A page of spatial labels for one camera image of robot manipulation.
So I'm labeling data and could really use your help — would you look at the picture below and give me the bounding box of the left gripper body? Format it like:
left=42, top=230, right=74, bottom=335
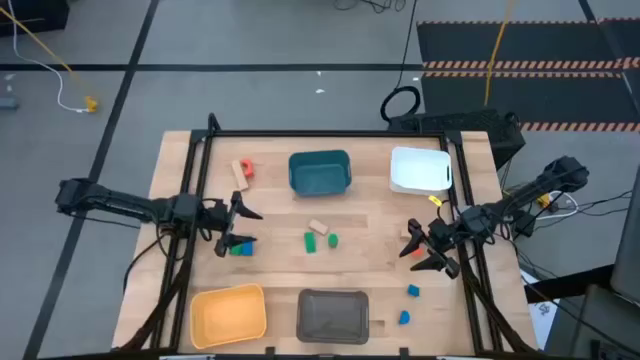
left=199, top=191, right=241, bottom=258

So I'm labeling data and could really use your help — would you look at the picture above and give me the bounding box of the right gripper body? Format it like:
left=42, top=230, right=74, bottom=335
left=423, top=217, right=465, bottom=280

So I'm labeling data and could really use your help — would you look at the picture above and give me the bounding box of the long natural wood block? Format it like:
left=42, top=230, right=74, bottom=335
left=231, top=159, right=250, bottom=192

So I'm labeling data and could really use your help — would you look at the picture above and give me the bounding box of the white plastic bin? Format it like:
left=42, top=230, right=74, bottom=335
left=389, top=146, right=454, bottom=196

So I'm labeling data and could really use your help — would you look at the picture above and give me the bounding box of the yellow plastic bin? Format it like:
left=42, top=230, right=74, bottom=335
left=189, top=283, right=268, bottom=350

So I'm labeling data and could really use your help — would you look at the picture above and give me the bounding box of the teal plastic bin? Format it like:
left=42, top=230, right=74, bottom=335
left=288, top=149, right=353, bottom=197

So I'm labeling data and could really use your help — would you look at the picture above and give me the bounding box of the black power adapter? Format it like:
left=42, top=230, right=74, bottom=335
left=512, top=212, right=539, bottom=239

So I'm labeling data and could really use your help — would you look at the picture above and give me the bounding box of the grey see-through plastic bin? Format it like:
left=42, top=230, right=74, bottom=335
left=295, top=288, right=371, bottom=345

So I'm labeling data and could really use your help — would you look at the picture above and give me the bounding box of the white paper sheet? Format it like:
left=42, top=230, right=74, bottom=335
left=519, top=269, right=559, bottom=351

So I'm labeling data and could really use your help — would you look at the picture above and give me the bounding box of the dark grey cabinet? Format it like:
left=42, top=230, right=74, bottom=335
left=543, top=284, right=640, bottom=360

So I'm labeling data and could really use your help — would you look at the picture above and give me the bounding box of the grey monitor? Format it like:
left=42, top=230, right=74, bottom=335
left=610, top=164, right=640, bottom=306

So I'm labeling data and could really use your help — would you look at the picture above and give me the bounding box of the black hazard-striped floor mat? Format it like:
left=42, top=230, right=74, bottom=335
left=416, top=18, right=640, bottom=134

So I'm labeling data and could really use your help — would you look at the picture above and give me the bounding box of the black box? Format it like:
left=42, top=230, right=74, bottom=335
left=0, top=0, right=70, bottom=37

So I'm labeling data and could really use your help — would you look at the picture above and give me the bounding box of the black metal table frame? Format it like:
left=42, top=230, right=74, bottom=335
left=117, top=112, right=536, bottom=359

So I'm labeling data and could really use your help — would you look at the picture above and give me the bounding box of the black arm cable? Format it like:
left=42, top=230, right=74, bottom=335
left=122, top=235, right=171, bottom=296

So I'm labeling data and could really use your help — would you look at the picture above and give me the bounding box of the black looped floor cable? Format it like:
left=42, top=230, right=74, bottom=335
left=379, top=0, right=423, bottom=124

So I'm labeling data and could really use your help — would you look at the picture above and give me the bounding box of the yellow floor cable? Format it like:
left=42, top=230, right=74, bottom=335
left=0, top=5, right=94, bottom=101
left=482, top=0, right=517, bottom=108

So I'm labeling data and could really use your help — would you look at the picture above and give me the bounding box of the white floor cable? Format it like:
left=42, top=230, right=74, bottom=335
left=7, top=0, right=89, bottom=114

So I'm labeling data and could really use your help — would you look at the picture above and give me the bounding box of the black cable bundle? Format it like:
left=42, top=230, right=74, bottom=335
left=333, top=0, right=407, bottom=15

